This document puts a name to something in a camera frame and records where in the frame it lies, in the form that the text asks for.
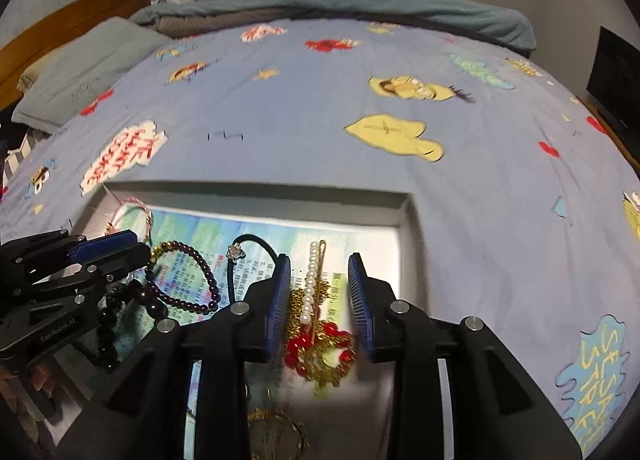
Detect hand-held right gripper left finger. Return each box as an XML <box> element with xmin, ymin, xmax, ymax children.
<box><xmin>55</xmin><ymin>254</ymin><xmax>292</xmax><ymax>460</ymax></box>

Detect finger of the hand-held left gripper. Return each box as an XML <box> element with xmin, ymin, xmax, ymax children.
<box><xmin>0</xmin><ymin>229</ymin><xmax>139</xmax><ymax>271</ymax></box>
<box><xmin>20</xmin><ymin>244</ymin><xmax>153</xmax><ymax>307</ymax></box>

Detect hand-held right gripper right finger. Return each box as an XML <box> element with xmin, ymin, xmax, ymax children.
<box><xmin>347</xmin><ymin>253</ymin><xmax>584</xmax><ymax>460</ymax></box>

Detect red and gold ornament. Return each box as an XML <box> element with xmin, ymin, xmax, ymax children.
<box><xmin>284</xmin><ymin>321</ymin><xmax>358</xmax><ymax>396</ymax></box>

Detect pearl hairpin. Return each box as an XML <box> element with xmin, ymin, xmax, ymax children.
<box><xmin>299</xmin><ymin>240</ymin><xmax>328</xmax><ymax>325</ymax></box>

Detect dark beaded bracelet gold beads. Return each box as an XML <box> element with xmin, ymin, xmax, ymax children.
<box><xmin>145</xmin><ymin>240</ymin><xmax>222</xmax><ymax>315</ymax></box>

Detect grey tray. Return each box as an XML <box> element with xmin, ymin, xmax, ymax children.
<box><xmin>60</xmin><ymin>181</ymin><xmax>420</xmax><ymax>460</ymax></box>

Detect person's left hand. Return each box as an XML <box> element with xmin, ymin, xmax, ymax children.
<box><xmin>2</xmin><ymin>357</ymin><xmax>63</xmax><ymax>423</ymax></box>

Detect printed paper sheet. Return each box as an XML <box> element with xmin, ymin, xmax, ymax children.
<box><xmin>107</xmin><ymin>207</ymin><xmax>368</xmax><ymax>460</ymax></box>

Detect printed blue bed sheet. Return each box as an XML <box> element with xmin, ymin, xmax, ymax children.
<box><xmin>0</xmin><ymin>17</ymin><xmax>640</xmax><ymax>456</ymax></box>

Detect grey pillow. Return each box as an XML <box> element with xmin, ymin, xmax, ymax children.
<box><xmin>11</xmin><ymin>17</ymin><xmax>173</xmax><ymax>133</ymax></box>

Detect wooden headboard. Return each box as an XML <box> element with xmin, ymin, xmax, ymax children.
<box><xmin>0</xmin><ymin>0</ymin><xmax>151</xmax><ymax>110</ymax></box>

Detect grey folded blanket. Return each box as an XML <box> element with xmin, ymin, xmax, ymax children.
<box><xmin>152</xmin><ymin>7</ymin><xmax>281</xmax><ymax>38</ymax></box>

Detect black monitor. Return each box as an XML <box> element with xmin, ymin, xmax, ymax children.
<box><xmin>586</xmin><ymin>26</ymin><xmax>640</xmax><ymax>133</ymax></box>

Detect gold chain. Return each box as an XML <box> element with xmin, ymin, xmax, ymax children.
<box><xmin>287</xmin><ymin>280</ymin><xmax>333</xmax><ymax>325</ymax></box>

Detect pink string bracelet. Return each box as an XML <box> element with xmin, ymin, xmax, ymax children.
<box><xmin>102</xmin><ymin>185</ymin><xmax>153</xmax><ymax>245</ymax></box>

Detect dark brown large bead bracelet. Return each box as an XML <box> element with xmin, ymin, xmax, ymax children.
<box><xmin>131</xmin><ymin>285</ymin><xmax>168</xmax><ymax>323</ymax></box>

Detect black beaded bracelet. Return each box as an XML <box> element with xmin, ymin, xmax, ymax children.
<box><xmin>95</xmin><ymin>282</ymin><xmax>133</xmax><ymax>371</ymax></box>

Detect black cord silver star charm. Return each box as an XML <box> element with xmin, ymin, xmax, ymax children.
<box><xmin>227</xmin><ymin>235</ymin><xmax>281</xmax><ymax>305</ymax></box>

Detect gold wire bangle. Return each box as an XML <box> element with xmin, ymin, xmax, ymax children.
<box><xmin>247</xmin><ymin>407</ymin><xmax>308</xmax><ymax>460</ymax></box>

